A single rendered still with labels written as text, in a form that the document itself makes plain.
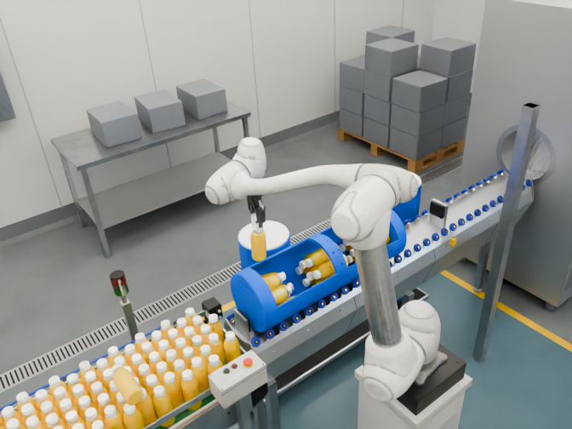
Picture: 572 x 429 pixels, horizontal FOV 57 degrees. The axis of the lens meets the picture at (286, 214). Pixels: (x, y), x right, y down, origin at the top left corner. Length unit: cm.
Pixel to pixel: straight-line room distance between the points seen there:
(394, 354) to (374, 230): 46
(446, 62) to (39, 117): 382
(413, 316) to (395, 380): 25
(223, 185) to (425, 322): 84
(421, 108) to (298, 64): 163
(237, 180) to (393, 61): 390
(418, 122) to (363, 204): 403
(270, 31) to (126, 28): 159
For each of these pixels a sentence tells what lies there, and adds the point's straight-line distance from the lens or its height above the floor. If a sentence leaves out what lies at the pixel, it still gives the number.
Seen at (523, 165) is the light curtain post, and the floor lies 140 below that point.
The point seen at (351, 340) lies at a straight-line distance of 348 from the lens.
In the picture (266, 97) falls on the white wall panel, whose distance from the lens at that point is 608.
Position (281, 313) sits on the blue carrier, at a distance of 229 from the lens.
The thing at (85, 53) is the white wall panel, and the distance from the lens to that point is 508.
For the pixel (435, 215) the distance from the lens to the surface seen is 310.
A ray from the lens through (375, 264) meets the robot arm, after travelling 158.
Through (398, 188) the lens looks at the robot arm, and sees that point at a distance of 158.
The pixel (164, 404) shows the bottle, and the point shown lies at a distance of 212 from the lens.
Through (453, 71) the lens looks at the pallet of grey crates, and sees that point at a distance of 565.
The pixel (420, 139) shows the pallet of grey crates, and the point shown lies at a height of 38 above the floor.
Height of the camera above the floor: 264
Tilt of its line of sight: 32 degrees down
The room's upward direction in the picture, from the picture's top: 4 degrees counter-clockwise
